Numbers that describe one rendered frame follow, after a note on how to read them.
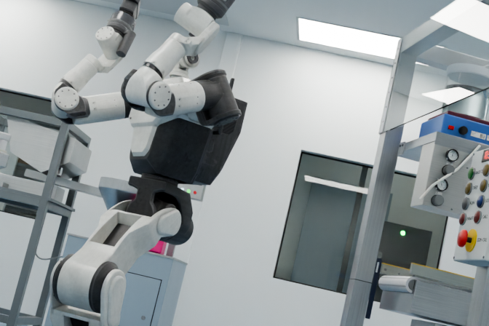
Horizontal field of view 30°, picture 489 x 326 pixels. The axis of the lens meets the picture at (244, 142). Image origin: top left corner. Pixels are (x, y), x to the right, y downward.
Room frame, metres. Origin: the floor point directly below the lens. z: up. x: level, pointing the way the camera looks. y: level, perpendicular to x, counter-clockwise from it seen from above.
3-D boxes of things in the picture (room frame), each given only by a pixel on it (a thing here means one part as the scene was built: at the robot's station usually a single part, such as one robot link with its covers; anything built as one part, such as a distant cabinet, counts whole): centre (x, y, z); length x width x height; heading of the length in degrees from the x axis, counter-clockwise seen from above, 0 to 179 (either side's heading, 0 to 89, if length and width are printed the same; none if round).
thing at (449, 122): (2.85, -0.67, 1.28); 0.21 x 0.20 x 0.09; 8
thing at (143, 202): (2.89, 0.20, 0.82); 0.28 x 0.13 x 0.18; 156
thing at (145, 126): (2.85, 0.20, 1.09); 0.34 x 0.30 x 0.36; 32
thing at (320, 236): (7.83, -1.18, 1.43); 1.38 x 0.01 x 1.16; 84
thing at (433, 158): (2.76, -0.66, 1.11); 0.22 x 0.11 x 0.20; 98
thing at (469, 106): (2.86, -0.67, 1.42); 0.15 x 0.15 x 0.19
